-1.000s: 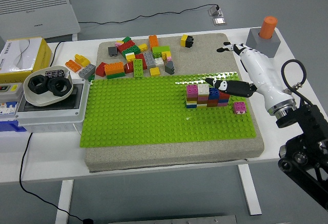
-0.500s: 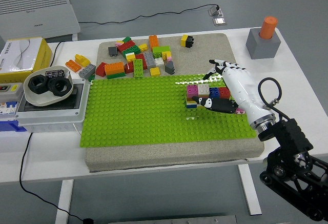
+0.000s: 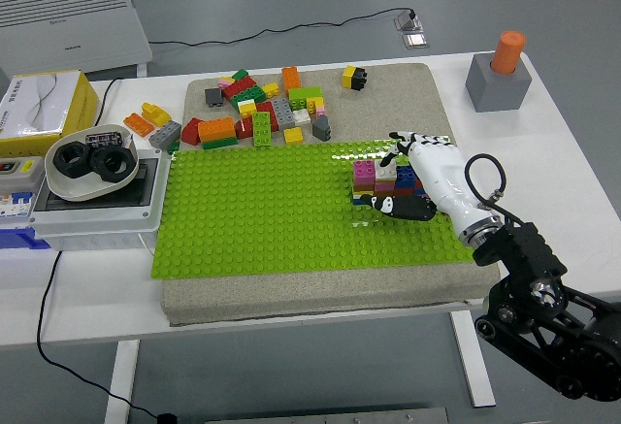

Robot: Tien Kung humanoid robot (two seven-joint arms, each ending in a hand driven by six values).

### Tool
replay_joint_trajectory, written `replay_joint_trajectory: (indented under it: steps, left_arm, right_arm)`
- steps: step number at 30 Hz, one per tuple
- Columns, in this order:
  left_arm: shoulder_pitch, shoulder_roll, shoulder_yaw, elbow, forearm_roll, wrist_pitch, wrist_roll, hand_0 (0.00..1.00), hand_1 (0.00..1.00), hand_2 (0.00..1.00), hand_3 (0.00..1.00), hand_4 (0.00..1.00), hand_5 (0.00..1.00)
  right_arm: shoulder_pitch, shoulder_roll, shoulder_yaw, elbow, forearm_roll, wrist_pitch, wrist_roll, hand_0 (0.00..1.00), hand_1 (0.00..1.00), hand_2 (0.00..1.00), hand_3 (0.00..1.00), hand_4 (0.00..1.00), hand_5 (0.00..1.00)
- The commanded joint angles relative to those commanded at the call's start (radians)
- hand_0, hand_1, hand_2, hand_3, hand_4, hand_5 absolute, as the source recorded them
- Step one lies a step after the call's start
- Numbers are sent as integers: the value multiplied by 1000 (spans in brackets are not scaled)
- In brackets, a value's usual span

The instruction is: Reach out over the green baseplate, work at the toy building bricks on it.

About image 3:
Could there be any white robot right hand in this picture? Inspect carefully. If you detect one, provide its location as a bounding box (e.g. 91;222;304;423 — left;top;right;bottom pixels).
358;131;501;234

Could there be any white square brick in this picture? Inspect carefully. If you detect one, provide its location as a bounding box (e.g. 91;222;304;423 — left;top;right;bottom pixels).
374;159;399;183

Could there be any green studded baseplate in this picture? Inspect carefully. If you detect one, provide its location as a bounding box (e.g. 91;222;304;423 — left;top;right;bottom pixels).
148;135;489;281

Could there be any grey-brown foam mat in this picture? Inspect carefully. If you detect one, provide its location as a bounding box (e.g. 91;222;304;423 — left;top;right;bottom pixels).
159;62;503;327

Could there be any grey block holder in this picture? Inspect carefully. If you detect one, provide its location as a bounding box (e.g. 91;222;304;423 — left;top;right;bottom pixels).
464;52;534;114

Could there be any dark grey sloped brick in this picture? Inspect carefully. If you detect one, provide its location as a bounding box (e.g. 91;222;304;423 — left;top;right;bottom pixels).
311;115;334;142

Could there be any orange cylinder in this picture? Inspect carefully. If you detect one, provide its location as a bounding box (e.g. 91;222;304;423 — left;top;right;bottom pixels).
489;30;528;75

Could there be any open metal floor socket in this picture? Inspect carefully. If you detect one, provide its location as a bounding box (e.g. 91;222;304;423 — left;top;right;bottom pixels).
393;9;427;32

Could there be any lime green long brick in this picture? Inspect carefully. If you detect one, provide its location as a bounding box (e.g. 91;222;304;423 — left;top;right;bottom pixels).
287;85;325;108

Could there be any green eight-stud brick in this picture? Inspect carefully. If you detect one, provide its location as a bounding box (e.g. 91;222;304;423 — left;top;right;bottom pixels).
251;111;275;147

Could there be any white table leg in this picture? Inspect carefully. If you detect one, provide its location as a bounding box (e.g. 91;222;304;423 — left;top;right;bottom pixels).
449;310;497;409
104;339;142;424

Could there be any large red brick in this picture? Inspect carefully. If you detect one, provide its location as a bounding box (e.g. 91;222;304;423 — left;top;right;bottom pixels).
221;76;259;101

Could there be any dark green long brick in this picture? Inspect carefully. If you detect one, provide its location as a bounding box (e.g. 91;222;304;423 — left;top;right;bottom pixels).
201;136;240;150

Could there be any orange long brick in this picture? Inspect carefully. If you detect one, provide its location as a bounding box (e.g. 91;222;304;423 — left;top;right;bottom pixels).
197;116;238;144

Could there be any red roof brick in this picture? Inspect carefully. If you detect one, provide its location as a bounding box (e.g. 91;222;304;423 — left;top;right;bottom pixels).
180;116;205;147

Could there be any light grey brick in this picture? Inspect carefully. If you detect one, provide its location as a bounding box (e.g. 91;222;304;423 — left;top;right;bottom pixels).
147;120;182;149

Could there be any yellow sloped brick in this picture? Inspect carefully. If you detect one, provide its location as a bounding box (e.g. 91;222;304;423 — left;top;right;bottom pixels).
141;102;172;128

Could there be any orange flat brick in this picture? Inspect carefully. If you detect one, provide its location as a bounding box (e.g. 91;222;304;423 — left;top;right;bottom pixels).
123;112;155;139

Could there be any dark small electronic component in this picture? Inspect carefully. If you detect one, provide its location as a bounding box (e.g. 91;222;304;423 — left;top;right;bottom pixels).
85;130;123;147

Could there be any black hex nut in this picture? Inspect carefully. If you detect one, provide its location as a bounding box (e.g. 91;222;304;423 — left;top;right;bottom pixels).
89;146;135;183
51;141;94;180

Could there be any grey electrical junction box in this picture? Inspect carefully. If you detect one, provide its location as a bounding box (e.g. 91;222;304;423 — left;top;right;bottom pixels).
28;147;172;253

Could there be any white plastic bowl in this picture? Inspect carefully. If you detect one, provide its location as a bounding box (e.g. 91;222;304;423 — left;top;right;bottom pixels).
44;122;141;203

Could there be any white panel heater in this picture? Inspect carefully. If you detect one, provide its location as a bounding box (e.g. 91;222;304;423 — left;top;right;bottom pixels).
0;0;154;81

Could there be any yellow white tissue box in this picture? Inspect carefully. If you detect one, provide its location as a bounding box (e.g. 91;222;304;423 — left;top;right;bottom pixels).
0;69;101;158

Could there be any white circuit breaker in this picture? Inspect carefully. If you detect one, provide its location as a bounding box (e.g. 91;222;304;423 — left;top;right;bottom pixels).
0;190;36;221

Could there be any multicolour brick wall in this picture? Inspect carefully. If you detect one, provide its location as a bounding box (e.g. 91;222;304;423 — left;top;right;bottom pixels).
350;159;431;208

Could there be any black floor cable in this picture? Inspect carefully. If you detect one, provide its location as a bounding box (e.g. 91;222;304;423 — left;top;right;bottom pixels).
147;7;414;49

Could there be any thin black cable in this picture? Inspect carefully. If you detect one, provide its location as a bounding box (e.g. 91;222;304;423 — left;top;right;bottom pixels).
93;77;122;127

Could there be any grey yellow switch box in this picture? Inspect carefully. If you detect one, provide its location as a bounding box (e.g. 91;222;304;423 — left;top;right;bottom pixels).
0;155;46;195

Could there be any black power cable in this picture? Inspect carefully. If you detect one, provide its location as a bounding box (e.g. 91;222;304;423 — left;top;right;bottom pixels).
36;250;169;419

